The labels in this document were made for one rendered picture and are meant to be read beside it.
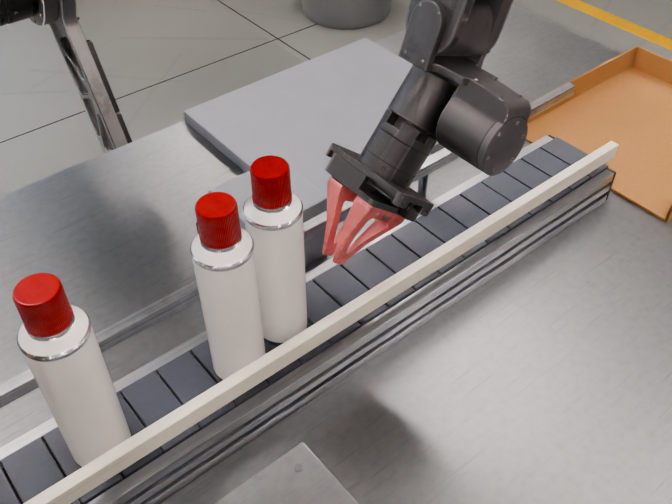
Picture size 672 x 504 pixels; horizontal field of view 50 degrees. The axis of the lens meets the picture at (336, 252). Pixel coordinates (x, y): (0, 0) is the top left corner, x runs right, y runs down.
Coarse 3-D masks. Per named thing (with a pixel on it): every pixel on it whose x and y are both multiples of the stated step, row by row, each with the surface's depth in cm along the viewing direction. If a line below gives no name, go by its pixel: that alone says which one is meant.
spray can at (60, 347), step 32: (32, 288) 50; (32, 320) 50; (64, 320) 51; (32, 352) 51; (64, 352) 51; (96, 352) 55; (64, 384) 53; (96, 384) 55; (64, 416) 56; (96, 416) 57; (96, 448) 60
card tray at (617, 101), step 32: (608, 64) 115; (640, 64) 119; (576, 96) 113; (608, 96) 114; (640, 96) 114; (544, 128) 107; (576, 128) 107; (608, 128) 107; (640, 128) 107; (640, 160) 102; (640, 192) 97
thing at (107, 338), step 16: (544, 96) 90; (560, 96) 91; (432, 160) 80; (448, 160) 82; (416, 176) 80; (304, 224) 73; (320, 224) 73; (304, 240) 73; (192, 288) 66; (160, 304) 65; (176, 304) 66; (128, 320) 64; (144, 320) 64; (160, 320) 65; (96, 336) 62; (112, 336) 63; (128, 336) 64; (0, 384) 59; (16, 384) 59; (32, 384) 60; (0, 400) 58
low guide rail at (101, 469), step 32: (608, 160) 91; (544, 192) 84; (480, 224) 80; (448, 256) 77; (384, 288) 73; (320, 320) 70; (352, 320) 72; (288, 352) 67; (224, 384) 64; (256, 384) 67; (192, 416) 63; (128, 448) 60; (64, 480) 58; (96, 480) 59
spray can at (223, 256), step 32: (224, 192) 57; (224, 224) 56; (192, 256) 58; (224, 256) 58; (224, 288) 59; (256, 288) 62; (224, 320) 62; (256, 320) 64; (224, 352) 65; (256, 352) 67
